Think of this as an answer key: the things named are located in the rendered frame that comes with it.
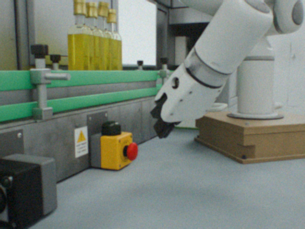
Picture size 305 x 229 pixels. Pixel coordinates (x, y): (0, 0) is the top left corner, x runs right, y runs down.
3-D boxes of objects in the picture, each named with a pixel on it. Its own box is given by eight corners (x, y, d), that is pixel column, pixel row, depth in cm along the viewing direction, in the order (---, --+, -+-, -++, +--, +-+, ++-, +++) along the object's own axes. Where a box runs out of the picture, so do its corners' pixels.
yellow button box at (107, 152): (107, 161, 79) (106, 130, 78) (134, 164, 76) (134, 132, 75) (90, 168, 72) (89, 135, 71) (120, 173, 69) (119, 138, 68)
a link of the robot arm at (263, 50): (249, 61, 98) (251, 6, 96) (291, 60, 88) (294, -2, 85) (229, 60, 92) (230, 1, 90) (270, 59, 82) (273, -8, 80)
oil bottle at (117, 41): (109, 95, 114) (108, 32, 111) (123, 95, 112) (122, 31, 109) (100, 96, 109) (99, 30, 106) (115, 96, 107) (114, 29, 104)
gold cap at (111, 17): (109, 24, 110) (108, 11, 109) (118, 24, 108) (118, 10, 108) (103, 23, 106) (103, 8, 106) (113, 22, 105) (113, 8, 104)
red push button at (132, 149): (126, 139, 74) (139, 140, 73) (126, 157, 75) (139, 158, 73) (117, 143, 70) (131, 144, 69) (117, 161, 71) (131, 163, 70)
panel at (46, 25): (152, 67, 177) (151, 2, 172) (157, 67, 176) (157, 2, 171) (29, 65, 95) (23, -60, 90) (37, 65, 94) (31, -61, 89)
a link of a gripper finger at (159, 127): (165, 119, 58) (149, 141, 63) (178, 118, 60) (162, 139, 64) (157, 106, 60) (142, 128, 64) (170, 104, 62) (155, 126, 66)
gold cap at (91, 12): (90, 19, 99) (89, 4, 98) (99, 18, 97) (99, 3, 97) (83, 17, 96) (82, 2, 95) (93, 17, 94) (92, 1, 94)
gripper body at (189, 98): (197, 83, 48) (163, 128, 56) (241, 82, 55) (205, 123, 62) (174, 48, 52) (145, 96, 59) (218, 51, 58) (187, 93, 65)
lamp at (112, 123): (108, 131, 76) (107, 119, 76) (124, 133, 74) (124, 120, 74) (97, 134, 72) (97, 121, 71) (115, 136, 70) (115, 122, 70)
